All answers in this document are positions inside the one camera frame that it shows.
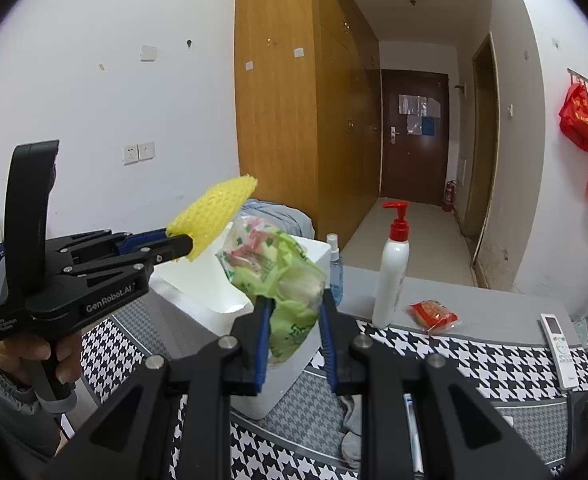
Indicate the person's left hand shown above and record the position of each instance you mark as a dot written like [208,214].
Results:
[24,357]

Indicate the dark phone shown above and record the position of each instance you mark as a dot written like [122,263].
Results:
[585,410]

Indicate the white lotion pump bottle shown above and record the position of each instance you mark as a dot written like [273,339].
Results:
[391,280]

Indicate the person's left forearm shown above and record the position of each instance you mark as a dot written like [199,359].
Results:
[9,410]

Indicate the white wall socket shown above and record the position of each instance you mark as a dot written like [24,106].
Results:
[147,150]
[130,154]

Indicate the white remote control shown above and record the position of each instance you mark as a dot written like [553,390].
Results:
[560,350]

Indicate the houndstooth table cloth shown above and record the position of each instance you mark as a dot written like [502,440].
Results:
[479,360]

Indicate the brown side door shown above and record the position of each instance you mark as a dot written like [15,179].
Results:
[484,145]

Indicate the white foam box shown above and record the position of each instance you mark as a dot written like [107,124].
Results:
[194,302]

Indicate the white wall switch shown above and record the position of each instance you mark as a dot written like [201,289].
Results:
[148,53]

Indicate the yellow foam net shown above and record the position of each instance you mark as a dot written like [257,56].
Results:
[214,215]

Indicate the grey sock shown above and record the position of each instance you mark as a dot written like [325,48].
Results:
[351,435]

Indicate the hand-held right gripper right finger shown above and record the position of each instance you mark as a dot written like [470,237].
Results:
[328,347]

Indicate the red fire extinguisher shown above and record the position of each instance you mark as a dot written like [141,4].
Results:
[448,197]

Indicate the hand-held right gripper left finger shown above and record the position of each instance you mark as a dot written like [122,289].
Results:
[263,342]

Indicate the metal wall hook rack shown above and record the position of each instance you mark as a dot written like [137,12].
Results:
[580,76]

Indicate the red snack packet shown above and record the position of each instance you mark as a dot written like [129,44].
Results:
[431,316]

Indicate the grey blue cloth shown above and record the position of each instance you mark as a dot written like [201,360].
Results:
[279,215]

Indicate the red plastic bag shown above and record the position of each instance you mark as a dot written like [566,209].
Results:
[586,130]

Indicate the green plastic bag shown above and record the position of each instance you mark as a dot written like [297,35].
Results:
[291,285]

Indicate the dark brown door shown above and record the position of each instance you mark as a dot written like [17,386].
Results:
[414,160]

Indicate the wooden wardrobe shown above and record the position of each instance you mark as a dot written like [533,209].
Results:
[299,110]

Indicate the small clear spray bottle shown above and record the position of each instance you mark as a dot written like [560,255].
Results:
[334,270]

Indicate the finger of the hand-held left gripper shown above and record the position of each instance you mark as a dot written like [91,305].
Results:
[139,241]
[159,252]

